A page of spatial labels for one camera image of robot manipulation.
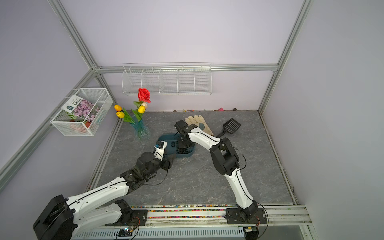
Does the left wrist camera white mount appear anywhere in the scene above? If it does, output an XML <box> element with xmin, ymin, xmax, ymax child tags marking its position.
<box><xmin>154</xmin><ymin>141</ymin><xmax>167</xmax><ymax>161</ymax></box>

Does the yellow tulip lower left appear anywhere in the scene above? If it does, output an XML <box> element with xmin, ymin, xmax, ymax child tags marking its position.
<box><xmin>116</xmin><ymin>112</ymin><xmax>125</xmax><ymax>119</ymax></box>

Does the yellow tulip right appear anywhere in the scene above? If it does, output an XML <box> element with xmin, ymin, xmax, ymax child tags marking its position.
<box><xmin>138</xmin><ymin>105</ymin><xmax>146</xmax><ymax>114</ymax></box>

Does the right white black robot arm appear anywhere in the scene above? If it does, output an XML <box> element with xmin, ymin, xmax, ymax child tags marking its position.
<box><xmin>175</xmin><ymin>120</ymin><xmax>259</xmax><ymax>217</ymax></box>

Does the red artificial rose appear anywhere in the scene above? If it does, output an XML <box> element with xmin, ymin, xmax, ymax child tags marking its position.
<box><xmin>138</xmin><ymin>89</ymin><xmax>151</xmax><ymax>103</ymax></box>

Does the yellow tulip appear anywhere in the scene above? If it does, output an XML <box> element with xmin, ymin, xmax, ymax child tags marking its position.
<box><xmin>116</xmin><ymin>112</ymin><xmax>125</xmax><ymax>119</ymax></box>
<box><xmin>114</xmin><ymin>105</ymin><xmax>123</xmax><ymax>112</ymax></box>
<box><xmin>138</xmin><ymin>105</ymin><xmax>146</xmax><ymax>114</ymax></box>

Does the teal plastic storage box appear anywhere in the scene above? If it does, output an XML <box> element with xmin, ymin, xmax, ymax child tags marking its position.
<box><xmin>158</xmin><ymin>134</ymin><xmax>195</xmax><ymax>158</ymax></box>

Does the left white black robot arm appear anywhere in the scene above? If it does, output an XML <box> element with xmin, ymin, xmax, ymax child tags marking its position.
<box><xmin>33</xmin><ymin>152</ymin><xmax>176</xmax><ymax>240</ymax></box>

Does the beige work glove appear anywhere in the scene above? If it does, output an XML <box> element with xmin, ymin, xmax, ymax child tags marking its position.
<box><xmin>185</xmin><ymin>115</ymin><xmax>214</xmax><ymax>136</ymax></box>

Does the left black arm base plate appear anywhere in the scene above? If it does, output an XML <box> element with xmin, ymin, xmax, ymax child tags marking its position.
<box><xmin>105</xmin><ymin>210</ymin><xmax>148</xmax><ymax>227</ymax></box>

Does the purple flower seed packet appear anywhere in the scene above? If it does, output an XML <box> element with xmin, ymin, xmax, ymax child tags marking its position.
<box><xmin>61</xmin><ymin>95</ymin><xmax>100</xmax><ymax>123</ymax></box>

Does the yellow tulip upper left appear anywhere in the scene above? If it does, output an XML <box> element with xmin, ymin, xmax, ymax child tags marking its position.
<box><xmin>114</xmin><ymin>105</ymin><xmax>123</xmax><ymax>112</ymax></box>

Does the white wire wall shelf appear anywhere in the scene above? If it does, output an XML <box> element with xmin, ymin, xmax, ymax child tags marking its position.
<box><xmin>122</xmin><ymin>63</ymin><xmax>213</xmax><ymax>95</ymax></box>

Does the black slotted plastic scoop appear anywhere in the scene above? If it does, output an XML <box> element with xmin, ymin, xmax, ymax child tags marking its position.
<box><xmin>216</xmin><ymin>118</ymin><xmax>242</xmax><ymax>138</ymax></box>

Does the aluminium front rail frame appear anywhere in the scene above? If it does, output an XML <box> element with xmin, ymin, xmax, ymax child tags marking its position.
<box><xmin>70</xmin><ymin>205</ymin><xmax>319</xmax><ymax>240</ymax></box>

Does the white wire side basket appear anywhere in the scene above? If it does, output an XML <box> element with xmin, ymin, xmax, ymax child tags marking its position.
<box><xmin>51</xmin><ymin>88</ymin><xmax>113</xmax><ymax>137</ymax></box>

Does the teal glass flower vase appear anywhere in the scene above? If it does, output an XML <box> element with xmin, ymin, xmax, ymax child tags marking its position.
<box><xmin>130</xmin><ymin>120</ymin><xmax>151</xmax><ymax>141</ymax></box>

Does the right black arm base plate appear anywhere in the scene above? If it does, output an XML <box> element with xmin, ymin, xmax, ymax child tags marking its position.
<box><xmin>225</xmin><ymin>208</ymin><xmax>268</xmax><ymax>225</ymax></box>

